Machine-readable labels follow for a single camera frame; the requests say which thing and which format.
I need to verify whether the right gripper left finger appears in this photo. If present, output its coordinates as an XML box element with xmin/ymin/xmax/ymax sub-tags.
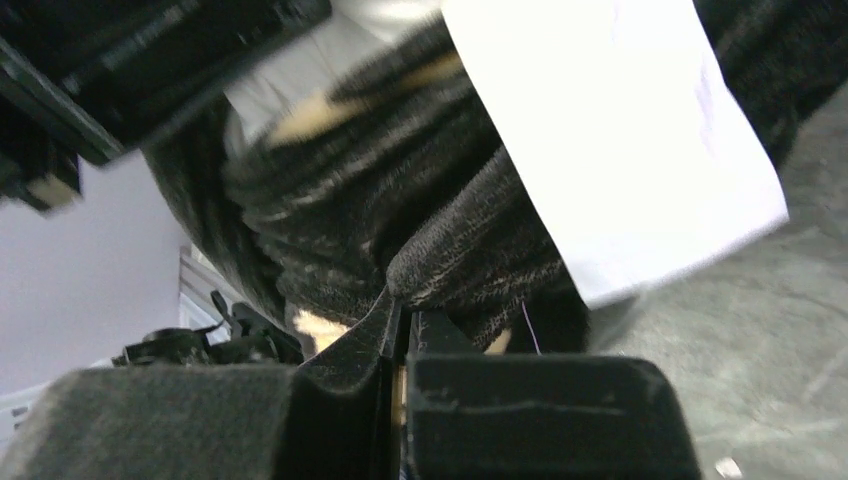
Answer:
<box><xmin>1</xmin><ymin>293</ymin><xmax>401</xmax><ymax>479</ymax></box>

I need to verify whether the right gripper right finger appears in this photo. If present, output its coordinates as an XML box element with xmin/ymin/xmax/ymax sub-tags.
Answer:
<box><xmin>405</xmin><ymin>312</ymin><xmax>702</xmax><ymax>480</ymax></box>

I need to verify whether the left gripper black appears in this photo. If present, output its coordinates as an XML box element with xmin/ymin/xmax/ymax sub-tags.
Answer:
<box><xmin>1</xmin><ymin>0</ymin><xmax>332</xmax><ymax>212</ymax></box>

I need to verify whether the black pillowcase with beige flowers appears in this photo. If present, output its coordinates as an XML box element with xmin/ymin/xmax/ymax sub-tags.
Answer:
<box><xmin>144</xmin><ymin>1</ymin><xmax>847</xmax><ymax>351</ymax></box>

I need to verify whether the white pillow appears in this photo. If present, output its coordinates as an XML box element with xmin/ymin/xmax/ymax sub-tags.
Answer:
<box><xmin>223</xmin><ymin>1</ymin><xmax>789</xmax><ymax>316</ymax></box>

